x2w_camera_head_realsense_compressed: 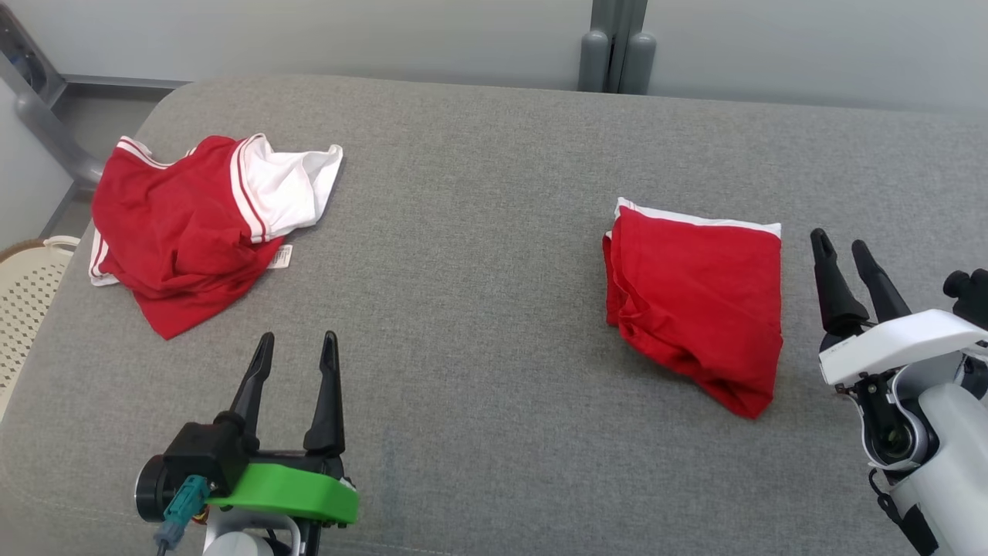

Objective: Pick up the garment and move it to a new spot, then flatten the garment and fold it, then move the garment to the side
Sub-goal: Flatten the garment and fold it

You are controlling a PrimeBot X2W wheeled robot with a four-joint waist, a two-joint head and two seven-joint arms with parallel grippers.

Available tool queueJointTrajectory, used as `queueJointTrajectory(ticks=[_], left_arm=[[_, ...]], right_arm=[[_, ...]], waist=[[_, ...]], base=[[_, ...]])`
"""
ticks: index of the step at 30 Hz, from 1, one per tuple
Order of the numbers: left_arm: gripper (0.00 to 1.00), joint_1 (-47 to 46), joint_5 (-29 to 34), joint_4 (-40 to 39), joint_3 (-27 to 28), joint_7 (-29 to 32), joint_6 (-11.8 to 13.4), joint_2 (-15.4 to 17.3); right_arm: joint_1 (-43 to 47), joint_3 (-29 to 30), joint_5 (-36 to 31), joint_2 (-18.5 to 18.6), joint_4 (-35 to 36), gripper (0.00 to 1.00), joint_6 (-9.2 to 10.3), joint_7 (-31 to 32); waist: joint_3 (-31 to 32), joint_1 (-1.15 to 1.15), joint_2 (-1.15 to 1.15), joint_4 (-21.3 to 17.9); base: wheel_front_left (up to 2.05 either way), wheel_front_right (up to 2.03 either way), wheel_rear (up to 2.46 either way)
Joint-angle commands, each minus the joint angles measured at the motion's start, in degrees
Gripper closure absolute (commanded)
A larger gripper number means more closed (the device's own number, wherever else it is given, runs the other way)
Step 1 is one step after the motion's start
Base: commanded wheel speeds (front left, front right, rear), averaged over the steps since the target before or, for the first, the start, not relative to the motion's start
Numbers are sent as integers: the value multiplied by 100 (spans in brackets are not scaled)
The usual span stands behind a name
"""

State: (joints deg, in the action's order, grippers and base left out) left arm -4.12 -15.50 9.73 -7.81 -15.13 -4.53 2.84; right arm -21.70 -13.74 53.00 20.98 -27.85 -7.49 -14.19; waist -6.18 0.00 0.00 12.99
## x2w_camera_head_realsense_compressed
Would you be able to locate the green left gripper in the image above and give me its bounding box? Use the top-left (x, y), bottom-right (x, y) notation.
top-left (207, 331), bottom-right (360, 556)

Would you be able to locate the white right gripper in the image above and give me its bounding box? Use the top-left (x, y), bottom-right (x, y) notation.
top-left (810, 229), bottom-right (988, 387)

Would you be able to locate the red shirt with white sleeves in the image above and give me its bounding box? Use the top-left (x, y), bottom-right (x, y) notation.
top-left (89, 133), bottom-right (344, 341)

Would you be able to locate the folded red garment white trim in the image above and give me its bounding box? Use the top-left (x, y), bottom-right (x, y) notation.
top-left (602, 197), bottom-right (784, 420)

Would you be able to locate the cream perforated laundry basket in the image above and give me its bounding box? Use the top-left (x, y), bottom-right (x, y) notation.
top-left (0, 236), bottom-right (80, 422)

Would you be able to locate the grey vertical metal profile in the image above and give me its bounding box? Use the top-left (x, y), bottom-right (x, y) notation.
top-left (591, 0), bottom-right (649, 93)

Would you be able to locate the grey bent metal tube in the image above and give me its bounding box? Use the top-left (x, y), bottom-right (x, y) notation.
top-left (0, 4), bottom-right (107, 186)

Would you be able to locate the grey cylinder post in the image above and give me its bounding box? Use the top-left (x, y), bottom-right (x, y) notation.
top-left (621, 31), bottom-right (658, 96)
top-left (579, 29), bottom-right (611, 93)

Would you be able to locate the grey metal floor rail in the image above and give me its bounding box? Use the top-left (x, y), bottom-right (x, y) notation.
top-left (60, 73), bottom-right (190, 91)

